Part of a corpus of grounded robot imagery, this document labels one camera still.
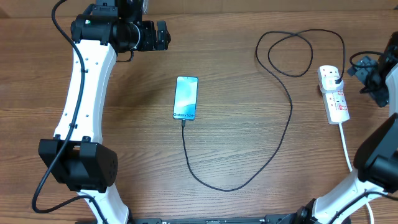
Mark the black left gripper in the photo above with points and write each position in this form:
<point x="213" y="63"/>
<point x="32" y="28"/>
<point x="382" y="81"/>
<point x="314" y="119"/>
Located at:
<point x="163" y="36"/>

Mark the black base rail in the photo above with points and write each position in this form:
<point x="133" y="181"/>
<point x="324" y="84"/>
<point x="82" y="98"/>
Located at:
<point x="268" y="219"/>

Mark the blue Galaxy smartphone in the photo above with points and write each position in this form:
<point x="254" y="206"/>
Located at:
<point x="185" y="102"/>

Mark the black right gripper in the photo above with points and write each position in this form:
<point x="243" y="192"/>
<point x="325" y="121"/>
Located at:
<point x="379" y="94"/>

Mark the white USB charger plug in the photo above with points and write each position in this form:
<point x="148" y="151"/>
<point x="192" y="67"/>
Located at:
<point x="330" y="85"/>

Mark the white power strip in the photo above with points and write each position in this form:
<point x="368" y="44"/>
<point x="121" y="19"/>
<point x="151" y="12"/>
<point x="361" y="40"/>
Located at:
<point x="335" y="103"/>

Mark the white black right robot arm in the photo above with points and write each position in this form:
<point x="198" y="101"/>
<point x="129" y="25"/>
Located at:
<point x="375" y="163"/>

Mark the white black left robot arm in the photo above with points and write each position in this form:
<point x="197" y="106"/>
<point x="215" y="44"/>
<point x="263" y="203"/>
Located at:
<point x="76" y="156"/>

